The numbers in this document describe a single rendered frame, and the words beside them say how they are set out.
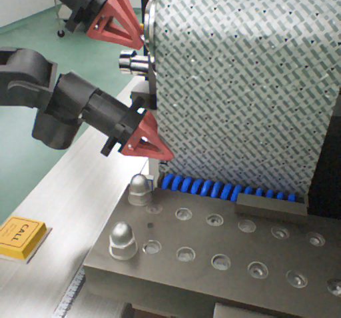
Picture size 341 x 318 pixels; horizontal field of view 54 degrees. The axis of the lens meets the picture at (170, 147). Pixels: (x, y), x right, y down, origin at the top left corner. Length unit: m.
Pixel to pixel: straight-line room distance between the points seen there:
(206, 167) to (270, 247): 0.15
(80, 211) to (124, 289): 0.28
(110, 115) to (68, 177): 0.31
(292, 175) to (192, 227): 0.17
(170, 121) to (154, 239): 0.17
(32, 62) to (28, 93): 0.05
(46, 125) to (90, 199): 0.22
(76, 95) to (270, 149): 0.29
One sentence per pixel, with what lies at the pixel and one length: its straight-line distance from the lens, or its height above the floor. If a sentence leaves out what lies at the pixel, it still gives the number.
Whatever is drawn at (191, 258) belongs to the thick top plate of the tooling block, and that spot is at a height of 1.03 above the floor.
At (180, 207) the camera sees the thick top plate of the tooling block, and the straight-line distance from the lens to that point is 0.50.
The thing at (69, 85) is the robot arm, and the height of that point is 1.18.
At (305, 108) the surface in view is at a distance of 0.47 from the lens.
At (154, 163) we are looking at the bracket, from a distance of 0.66.
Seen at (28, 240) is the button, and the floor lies 0.92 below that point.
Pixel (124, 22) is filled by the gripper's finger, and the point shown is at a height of 1.26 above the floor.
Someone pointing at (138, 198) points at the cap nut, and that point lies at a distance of 0.50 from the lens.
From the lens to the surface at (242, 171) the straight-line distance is 0.53.
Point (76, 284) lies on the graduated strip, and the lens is 0.60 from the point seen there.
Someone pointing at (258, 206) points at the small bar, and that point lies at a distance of 0.49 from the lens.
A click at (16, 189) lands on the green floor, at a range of 2.30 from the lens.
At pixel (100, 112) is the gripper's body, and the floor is 1.14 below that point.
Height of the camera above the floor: 1.38
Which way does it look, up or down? 34 degrees down
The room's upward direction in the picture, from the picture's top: straight up
